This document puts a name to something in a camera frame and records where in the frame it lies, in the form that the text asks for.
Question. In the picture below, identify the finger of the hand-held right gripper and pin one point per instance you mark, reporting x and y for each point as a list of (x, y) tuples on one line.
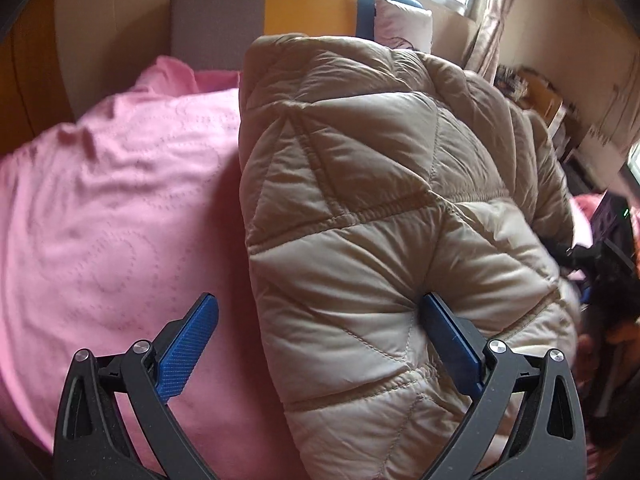
[(572, 259)]

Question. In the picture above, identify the beige quilted puffer jacket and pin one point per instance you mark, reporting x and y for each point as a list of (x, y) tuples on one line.
[(380, 185)]

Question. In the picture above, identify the person's right forearm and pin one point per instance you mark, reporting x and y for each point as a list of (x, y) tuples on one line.
[(617, 305)]

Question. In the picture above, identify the cluttered wooden side table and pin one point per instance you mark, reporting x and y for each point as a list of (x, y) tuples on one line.
[(542, 97)]

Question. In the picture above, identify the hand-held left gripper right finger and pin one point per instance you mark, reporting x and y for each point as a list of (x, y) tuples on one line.
[(452, 330)]

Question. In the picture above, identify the pink bed blanket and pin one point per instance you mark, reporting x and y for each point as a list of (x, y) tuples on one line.
[(110, 220)]

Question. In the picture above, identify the grey yellow blue headboard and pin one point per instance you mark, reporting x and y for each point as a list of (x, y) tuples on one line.
[(300, 5)]

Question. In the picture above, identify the deer print pillow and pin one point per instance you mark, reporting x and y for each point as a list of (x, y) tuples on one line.
[(402, 22)]

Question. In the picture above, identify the pink patterned curtain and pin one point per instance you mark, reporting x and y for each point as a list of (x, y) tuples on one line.
[(495, 15)]

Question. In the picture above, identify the wooden wardrobe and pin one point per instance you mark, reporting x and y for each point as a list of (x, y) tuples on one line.
[(30, 70)]

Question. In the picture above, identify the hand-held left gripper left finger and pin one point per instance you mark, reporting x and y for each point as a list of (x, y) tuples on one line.
[(187, 347)]

